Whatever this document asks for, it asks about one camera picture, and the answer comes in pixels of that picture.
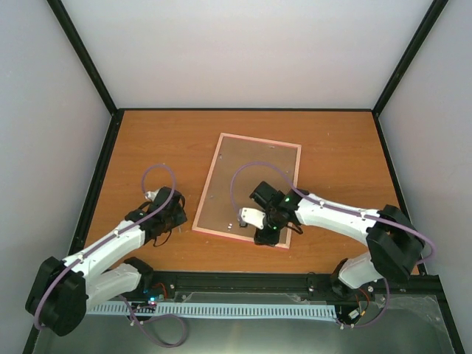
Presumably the pink picture frame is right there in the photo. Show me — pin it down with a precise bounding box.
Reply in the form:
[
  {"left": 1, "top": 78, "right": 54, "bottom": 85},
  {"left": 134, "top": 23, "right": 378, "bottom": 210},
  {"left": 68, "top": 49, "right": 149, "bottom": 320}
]
[{"left": 192, "top": 133, "right": 302, "bottom": 243}]

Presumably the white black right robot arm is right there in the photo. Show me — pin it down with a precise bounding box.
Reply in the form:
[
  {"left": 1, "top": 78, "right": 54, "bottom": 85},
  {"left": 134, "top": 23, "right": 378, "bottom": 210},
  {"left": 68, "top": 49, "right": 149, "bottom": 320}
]
[{"left": 238, "top": 181, "right": 425, "bottom": 299}]

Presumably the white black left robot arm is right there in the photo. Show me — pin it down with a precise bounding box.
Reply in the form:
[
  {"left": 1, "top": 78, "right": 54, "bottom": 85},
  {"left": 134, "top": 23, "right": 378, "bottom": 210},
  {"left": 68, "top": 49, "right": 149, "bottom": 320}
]
[{"left": 25, "top": 187, "right": 187, "bottom": 336}]

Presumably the left controller board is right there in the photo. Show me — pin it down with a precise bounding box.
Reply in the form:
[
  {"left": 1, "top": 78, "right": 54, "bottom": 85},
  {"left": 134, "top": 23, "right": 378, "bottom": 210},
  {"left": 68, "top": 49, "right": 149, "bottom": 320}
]
[{"left": 130, "top": 282, "right": 168, "bottom": 313}]

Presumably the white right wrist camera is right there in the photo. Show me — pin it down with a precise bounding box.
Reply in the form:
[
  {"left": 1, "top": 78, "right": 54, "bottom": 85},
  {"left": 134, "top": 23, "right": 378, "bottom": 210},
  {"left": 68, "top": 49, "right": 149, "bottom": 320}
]
[{"left": 238, "top": 208, "right": 266, "bottom": 229}]

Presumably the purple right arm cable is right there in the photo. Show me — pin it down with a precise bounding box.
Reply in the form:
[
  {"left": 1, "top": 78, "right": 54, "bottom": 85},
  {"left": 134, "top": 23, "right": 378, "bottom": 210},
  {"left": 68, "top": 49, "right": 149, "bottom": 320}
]
[{"left": 229, "top": 161, "right": 440, "bottom": 329}]

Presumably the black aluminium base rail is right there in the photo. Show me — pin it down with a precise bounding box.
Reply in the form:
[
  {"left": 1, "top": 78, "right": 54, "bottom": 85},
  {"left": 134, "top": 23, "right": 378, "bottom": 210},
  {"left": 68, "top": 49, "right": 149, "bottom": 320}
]
[{"left": 123, "top": 271, "right": 445, "bottom": 304}]

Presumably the light blue cable duct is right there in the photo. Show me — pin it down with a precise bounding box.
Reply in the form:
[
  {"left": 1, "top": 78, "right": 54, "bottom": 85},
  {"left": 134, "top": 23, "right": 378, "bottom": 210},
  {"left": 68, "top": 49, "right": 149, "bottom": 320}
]
[{"left": 88, "top": 301, "right": 336, "bottom": 322}]

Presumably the right connector with wires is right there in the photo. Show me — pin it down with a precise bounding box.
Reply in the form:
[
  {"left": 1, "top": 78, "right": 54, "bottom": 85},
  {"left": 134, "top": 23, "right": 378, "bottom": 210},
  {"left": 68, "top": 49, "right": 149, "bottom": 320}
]
[{"left": 344, "top": 286, "right": 373, "bottom": 327}]

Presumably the metal base plate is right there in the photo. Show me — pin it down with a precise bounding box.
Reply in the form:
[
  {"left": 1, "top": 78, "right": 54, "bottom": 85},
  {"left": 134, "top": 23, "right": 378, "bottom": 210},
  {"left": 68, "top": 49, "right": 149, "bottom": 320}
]
[{"left": 32, "top": 296, "right": 456, "bottom": 353}]

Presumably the black enclosure post left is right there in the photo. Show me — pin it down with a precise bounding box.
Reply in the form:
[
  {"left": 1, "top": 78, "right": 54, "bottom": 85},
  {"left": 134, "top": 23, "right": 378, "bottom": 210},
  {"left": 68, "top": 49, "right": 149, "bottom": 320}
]
[{"left": 46, "top": 0, "right": 118, "bottom": 111}]

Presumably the black enclosure post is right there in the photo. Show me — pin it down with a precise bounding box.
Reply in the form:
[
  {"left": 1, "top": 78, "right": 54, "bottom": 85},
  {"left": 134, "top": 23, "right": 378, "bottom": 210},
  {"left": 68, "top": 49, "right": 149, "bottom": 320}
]
[
  {"left": 46, "top": 0, "right": 118, "bottom": 111},
  {"left": 372, "top": 0, "right": 450, "bottom": 115}
]

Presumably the black enclosure post right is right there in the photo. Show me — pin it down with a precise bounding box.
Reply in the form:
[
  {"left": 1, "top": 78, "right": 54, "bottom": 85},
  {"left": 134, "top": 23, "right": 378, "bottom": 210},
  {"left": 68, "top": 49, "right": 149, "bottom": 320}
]
[{"left": 372, "top": 0, "right": 450, "bottom": 115}]

